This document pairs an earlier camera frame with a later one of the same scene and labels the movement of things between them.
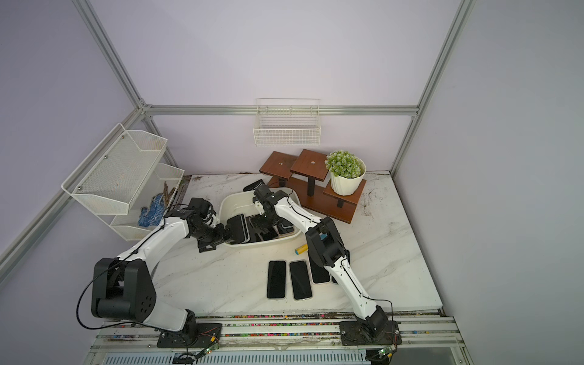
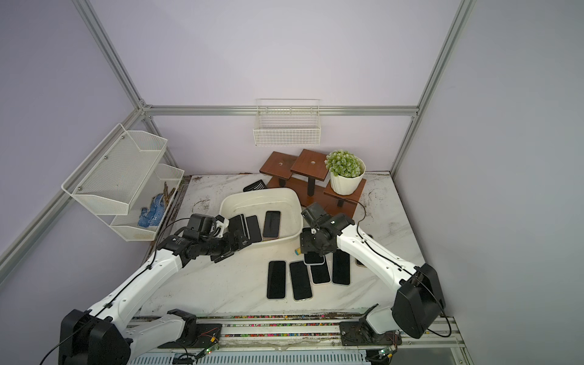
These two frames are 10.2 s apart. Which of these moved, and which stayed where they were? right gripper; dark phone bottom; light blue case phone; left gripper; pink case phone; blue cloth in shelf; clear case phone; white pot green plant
Moved: right gripper; dark phone bottom; left gripper
Stayed: white pot green plant; clear case phone; light blue case phone; blue cloth in shelf; pink case phone
